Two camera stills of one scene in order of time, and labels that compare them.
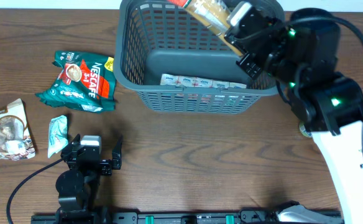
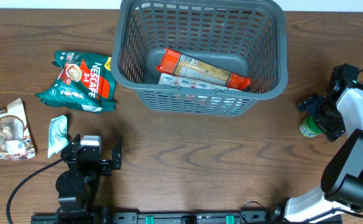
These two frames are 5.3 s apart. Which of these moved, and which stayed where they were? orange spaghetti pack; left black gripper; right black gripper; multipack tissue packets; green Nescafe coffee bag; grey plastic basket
Moved: right black gripper; orange spaghetti pack
Stayed: grey plastic basket; left black gripper; multipack tissue packets; green Nescafe coffee bag
